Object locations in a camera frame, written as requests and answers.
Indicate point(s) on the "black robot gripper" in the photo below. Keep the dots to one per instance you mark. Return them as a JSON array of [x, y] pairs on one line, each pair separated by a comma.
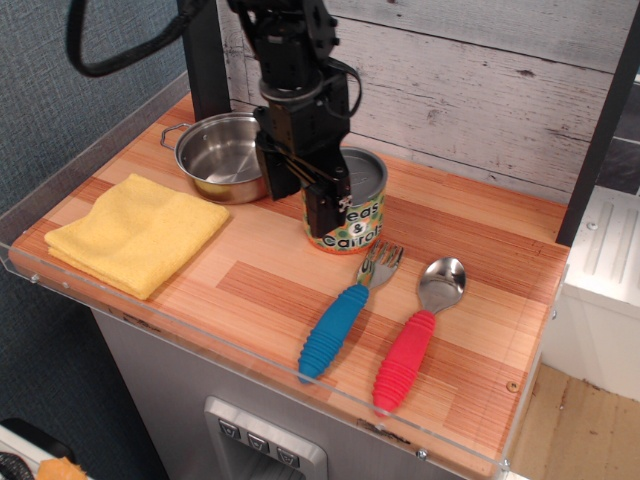
[[298, 146]]

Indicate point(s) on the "peas and carrots can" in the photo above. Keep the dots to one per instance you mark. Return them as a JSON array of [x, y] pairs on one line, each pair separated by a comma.
[[364, 219]]

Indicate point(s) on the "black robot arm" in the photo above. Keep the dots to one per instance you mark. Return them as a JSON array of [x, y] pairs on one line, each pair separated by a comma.
[[292, 42]]

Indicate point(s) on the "clear acrylic counter guard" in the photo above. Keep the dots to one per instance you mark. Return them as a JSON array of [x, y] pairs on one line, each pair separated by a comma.
[[230, 325]]

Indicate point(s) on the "stainless steel pot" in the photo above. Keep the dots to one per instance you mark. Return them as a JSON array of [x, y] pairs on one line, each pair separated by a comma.
[[218, 154]]

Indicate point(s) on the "folded yellow cloth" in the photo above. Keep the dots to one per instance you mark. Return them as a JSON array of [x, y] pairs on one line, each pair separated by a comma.
[[137, 235]]

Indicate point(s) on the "grey toy cabinet body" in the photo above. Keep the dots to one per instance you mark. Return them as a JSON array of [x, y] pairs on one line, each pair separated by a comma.
[[169, 385]]

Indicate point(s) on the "silver dispenser button panel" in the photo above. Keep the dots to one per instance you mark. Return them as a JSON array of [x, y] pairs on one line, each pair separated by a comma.
[[249, 447]]

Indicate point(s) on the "white toy appliance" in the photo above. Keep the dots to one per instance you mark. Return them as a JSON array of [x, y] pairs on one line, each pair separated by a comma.
[[593, 333]]

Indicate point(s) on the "orange and black object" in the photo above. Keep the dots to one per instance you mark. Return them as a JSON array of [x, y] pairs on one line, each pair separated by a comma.
[[27, 452]]

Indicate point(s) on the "blue handled fork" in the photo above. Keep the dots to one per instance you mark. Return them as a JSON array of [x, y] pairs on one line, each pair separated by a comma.
[[327, 337]]

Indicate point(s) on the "dark left post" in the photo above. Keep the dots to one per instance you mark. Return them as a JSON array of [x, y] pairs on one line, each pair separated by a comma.
[[203, 48]]

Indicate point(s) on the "dark post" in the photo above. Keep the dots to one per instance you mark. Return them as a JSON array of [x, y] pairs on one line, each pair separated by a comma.
[[203, 48], [611, 112]]

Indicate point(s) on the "red handled spoon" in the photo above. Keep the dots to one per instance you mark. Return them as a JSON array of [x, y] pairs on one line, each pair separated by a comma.
[[441, 286]]

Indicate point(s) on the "dark right post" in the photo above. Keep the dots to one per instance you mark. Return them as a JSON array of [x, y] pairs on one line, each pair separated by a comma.
[[611, 112]]

